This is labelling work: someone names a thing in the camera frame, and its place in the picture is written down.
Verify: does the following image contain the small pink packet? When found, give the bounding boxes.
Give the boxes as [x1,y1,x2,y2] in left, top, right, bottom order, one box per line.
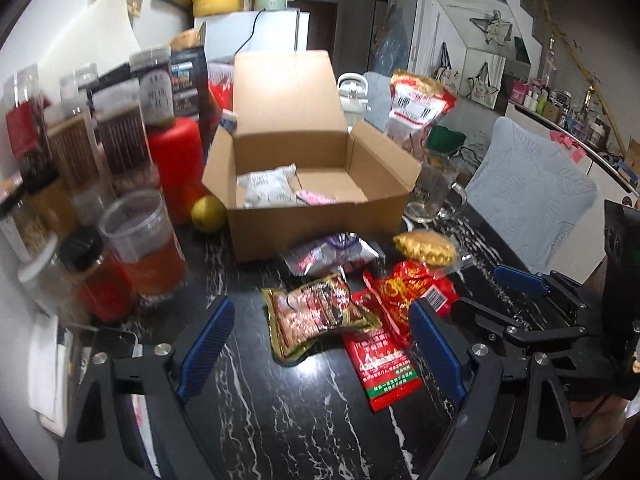
[296,189,337,206]

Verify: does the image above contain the black lid red jar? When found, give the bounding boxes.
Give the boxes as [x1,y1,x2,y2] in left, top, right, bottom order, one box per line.
[59,226,136,323]

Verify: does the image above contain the white tissue pack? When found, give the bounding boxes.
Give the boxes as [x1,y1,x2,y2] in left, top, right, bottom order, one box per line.
[27,312,76,436]

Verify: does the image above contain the canvas tote bag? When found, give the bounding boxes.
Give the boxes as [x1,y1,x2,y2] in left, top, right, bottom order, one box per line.
[431,42,463,92]

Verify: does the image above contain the blue plastic hanging bag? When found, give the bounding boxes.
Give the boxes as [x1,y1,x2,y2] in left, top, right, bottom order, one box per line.
[372,5,416,68]

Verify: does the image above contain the wide orange label jar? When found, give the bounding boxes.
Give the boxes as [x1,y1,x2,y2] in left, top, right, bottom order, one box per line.
[98,190,188,306]

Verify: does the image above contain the light blue chair cushion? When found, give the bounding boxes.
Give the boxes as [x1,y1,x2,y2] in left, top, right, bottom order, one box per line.
[465,117,598,271]

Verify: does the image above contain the red yellow snack packet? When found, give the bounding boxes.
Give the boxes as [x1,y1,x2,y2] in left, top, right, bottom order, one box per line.
[362,260,460,346]

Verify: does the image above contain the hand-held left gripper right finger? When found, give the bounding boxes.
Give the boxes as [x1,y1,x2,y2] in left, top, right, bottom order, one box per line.
[408,299,583,480]

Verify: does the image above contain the brown door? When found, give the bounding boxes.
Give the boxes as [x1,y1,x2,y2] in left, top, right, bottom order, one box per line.
[309,0,341,52]

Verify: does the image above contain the glass mug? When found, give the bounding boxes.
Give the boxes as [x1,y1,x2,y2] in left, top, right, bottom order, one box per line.
[404,152,468,226]

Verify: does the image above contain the small nut jar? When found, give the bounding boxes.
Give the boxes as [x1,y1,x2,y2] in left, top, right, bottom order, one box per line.
[0,170,51,261]

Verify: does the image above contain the clear lid oat jar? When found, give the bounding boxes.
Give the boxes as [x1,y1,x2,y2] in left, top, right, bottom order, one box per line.
[17,247,86,311]

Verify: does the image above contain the green bag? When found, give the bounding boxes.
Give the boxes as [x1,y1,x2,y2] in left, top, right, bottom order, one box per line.
[427,125,466,153]

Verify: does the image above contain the white bread snack packet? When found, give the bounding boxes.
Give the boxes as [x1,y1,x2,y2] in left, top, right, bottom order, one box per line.
[236,163,299,209]

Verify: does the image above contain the white water bottle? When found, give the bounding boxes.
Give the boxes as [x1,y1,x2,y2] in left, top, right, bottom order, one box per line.
[337,72,371,128]

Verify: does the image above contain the dark label clear jar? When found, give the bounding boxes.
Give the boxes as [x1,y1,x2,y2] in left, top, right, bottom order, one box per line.
[92,80,151,176]

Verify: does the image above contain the row of cosmetic bottles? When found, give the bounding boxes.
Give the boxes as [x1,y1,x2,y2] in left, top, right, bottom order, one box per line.
[511,77,626,151]

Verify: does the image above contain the silver purple snack packet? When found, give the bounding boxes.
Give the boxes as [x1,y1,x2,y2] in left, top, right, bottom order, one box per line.
[282,232,386,277]

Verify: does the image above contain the smartphone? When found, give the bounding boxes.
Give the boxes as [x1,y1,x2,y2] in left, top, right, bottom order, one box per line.
[75,325,142,363]

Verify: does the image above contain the black label tall jar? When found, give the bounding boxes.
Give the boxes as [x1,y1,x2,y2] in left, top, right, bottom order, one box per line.
[129,46,176,128]

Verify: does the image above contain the brown label clear jar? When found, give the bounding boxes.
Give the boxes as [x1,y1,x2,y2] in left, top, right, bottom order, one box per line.
[47,100,101,191]

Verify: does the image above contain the white star print tote bag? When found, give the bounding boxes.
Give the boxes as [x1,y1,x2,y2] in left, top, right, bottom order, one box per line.
[460,52,506,111]

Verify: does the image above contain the red plastic bag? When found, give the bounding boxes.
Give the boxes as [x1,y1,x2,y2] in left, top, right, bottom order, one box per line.
[207,72,236,111]

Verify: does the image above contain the large red white nut bag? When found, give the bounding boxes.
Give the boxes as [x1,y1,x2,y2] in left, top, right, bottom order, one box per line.
[384,69,458,153]

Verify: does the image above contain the brown cardboard box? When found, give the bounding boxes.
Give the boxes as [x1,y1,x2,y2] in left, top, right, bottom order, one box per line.
[201,50,422,263]

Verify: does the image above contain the green gold snack packet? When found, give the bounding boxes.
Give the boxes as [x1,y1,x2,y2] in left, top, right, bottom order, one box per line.
[261,272,382,361]

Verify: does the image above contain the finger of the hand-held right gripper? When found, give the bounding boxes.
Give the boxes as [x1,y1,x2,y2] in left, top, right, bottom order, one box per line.
[451,296,590,347]
[492,265,587,314]

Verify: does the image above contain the clear waffle packet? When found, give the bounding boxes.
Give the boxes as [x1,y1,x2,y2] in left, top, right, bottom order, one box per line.
[392,230,476,273]

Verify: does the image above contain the red label clear jar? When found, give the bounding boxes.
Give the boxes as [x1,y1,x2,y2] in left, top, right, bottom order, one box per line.
[4,64,51,181]

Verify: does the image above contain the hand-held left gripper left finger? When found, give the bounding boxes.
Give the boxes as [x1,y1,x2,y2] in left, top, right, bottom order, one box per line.
[57,296,236,480]

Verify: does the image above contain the yellow fruit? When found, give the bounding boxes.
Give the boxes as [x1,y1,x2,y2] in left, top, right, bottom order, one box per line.
[191,195,228,233]

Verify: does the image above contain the black power cable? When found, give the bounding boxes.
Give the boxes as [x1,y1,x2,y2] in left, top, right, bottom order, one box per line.
[234,9,266,57]

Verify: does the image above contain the red canister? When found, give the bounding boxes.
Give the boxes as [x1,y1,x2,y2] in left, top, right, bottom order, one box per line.
[146,116,210,226]

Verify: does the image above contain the clear jar dark contents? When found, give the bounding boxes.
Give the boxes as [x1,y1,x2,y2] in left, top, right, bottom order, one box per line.
[60,62,101,101]

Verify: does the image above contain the white board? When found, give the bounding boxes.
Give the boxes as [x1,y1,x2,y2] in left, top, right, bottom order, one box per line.
[37,0,141,76]

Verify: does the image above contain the white refrigerator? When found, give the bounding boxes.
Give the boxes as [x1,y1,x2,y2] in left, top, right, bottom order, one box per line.
[194,9,310,68]

